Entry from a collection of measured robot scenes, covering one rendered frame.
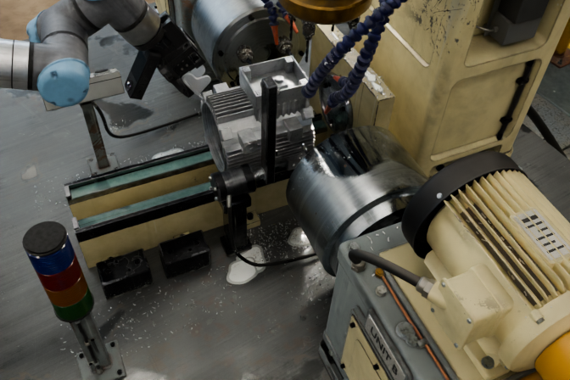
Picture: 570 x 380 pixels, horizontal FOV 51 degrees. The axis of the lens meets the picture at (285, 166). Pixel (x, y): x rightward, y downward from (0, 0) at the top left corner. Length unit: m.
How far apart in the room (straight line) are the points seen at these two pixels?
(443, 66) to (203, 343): 0.72
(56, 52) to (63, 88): 0.06
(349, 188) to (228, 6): 0.60
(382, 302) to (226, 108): 0.54
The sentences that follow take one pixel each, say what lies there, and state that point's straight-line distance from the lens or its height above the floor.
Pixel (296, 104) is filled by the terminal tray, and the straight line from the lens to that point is 1.23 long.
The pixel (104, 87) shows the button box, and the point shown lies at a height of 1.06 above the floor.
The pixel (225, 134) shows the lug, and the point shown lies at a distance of 1.19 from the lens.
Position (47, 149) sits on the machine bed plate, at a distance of 1.64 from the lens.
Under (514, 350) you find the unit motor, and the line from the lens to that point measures 0.75.
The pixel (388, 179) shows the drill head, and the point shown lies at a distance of 1.02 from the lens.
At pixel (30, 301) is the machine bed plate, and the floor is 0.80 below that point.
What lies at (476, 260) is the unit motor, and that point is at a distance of 0.77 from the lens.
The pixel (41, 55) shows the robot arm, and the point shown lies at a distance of 0.99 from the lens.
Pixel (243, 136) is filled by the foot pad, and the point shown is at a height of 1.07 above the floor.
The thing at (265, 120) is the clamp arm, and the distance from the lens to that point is 1.10.
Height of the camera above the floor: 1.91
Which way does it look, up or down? 47 degrees down
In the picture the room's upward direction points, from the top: 3 degrees clockwise
